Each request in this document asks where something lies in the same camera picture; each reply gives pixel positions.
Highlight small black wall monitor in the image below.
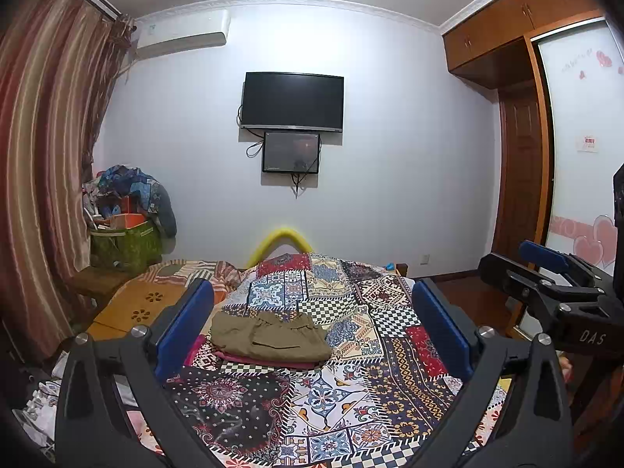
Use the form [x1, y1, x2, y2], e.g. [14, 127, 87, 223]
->
[262, 131, 321, 174]

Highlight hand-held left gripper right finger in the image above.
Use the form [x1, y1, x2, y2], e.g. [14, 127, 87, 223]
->
[412, 278, 573, 468]

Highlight patchwork printed blanket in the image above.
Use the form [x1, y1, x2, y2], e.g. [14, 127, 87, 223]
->
[124, 252, 512, 468]

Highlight orange box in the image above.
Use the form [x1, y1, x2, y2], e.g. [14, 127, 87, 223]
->
[95, 212, 147, 230]

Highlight pink pants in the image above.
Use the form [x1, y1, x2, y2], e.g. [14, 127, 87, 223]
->
[184, 334, 323, 369]

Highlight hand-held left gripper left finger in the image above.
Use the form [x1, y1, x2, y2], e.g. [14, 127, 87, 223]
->
[55, 278, 215, 468]

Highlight wooden bench with flower cutouts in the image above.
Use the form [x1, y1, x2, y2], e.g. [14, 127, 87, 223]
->
[90, 280, 183, 342]

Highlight white air conditioner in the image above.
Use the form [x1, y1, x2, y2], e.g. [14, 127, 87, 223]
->
[134, 9, 231, 50]

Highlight pile of blue clothes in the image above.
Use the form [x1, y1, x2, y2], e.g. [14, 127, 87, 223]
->
[83, 165, 177, 239]

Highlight black wall television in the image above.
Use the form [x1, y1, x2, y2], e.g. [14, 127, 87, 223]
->
[240, 71, 345, 133]

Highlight khaki pants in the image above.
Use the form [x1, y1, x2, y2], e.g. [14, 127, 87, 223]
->
[209, 312, 333, 364]

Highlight wooden wardrobe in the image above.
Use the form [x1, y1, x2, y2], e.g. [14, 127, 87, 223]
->
[441, 0, 610, 339]

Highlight striped brown curtain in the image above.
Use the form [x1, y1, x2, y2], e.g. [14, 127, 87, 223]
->
[0, 0, 135, 366]

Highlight yellow curved foam tube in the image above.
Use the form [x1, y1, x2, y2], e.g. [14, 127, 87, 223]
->
[248, 227, 313, 270]

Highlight white floral cloth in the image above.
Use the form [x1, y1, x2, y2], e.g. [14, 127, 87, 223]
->
[22, 351, 66, 449]

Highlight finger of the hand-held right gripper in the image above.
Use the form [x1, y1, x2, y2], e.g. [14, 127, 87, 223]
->
[478, 253, 608, 325]
[518, 240, 615, 288]

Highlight wooden stool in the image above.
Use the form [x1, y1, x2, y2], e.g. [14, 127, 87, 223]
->
[73, 266, 132, 303]

